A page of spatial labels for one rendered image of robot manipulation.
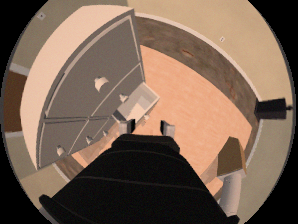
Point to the small beige chest of drawers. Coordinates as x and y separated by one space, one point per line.
66 42

